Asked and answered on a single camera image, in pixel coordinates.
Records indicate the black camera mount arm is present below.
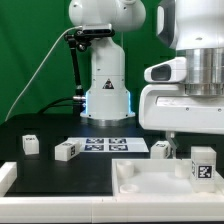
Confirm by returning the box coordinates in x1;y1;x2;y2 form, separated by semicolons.
64;29;116;103

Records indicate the grey mounted camera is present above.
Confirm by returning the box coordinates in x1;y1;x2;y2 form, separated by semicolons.
82;24;112;35

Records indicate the white left fence block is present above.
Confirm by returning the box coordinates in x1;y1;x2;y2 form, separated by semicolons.
0;162;17;197

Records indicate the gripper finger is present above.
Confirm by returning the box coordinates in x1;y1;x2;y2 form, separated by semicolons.
165;131;178;158

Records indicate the white marker sheet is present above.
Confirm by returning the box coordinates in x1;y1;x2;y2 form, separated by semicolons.
69;137;148;153

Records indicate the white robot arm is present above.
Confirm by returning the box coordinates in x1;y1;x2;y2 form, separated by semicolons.
69;0;224;143

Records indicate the black base cable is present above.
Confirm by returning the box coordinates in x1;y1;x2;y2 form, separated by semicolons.
40;97;83;115

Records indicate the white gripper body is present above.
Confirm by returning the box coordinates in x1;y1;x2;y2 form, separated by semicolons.
139;84;224;134

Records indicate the grey camera cable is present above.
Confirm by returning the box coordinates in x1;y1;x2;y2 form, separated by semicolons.
4;25;84;122

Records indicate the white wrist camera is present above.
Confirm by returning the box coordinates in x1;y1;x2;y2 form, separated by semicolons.
144;57;187;83

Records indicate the white square tabletop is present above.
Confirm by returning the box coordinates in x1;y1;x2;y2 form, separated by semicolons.
112;159;224;197

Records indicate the white front fence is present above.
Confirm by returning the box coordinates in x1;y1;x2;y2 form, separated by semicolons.
0;197;224;224

